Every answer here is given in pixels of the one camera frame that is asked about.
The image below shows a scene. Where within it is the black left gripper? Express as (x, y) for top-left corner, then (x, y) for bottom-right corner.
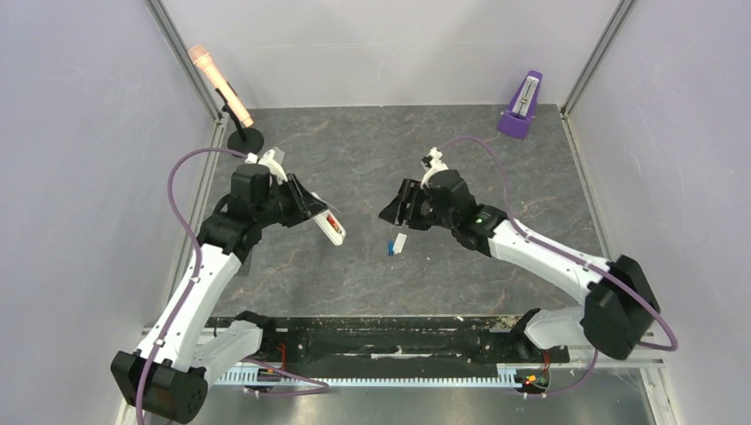
(255, 173), (328, 229)

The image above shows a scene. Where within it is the red orange battery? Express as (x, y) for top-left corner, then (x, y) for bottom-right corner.
(326, 214), (340, 232)

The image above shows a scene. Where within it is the white remote control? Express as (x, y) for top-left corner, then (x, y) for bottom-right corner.
(313, 207), (346, 246)

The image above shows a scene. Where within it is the white battery cover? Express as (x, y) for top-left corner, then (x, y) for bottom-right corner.
(391, 233), (407, 255)

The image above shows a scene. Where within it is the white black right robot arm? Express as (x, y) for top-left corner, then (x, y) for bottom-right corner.
(378, 170), (660, 361)

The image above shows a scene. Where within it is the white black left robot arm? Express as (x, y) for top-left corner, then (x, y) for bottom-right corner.
(110, 160), (346, 424)

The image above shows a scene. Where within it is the black microphone stand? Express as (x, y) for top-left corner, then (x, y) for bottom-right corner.
(215, 89), (265, 154)

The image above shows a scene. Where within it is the purple metronome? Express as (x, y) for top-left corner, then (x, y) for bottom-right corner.
(497, 70), (543, 140)

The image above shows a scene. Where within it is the pink microphone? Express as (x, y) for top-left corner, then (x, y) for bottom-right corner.
(189, 45), (254, 128)

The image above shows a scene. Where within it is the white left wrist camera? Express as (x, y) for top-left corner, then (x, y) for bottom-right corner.
(244, 147), (288, 184)

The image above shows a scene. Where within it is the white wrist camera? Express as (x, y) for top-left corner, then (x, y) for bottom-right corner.
(420, 147), (449, 189)
(244, 147), (288, 184)

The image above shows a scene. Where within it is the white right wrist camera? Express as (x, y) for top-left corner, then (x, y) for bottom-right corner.
(420, 147), (449, 189)

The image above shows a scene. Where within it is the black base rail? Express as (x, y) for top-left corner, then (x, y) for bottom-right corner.
(237, 312), (570, 379)

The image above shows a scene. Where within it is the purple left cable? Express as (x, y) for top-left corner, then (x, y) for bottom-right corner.
(134, 147), (331, 425)

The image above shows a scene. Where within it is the purple cable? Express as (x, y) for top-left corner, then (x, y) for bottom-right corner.
(438, 135), (680, 400)
(134, 147), (331, 425)

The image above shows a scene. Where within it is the white toothed cable strip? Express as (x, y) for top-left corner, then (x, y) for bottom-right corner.
(214, 363), (523, 390)

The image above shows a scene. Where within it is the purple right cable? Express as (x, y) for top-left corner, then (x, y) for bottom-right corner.
(438, 135), (680, 400)

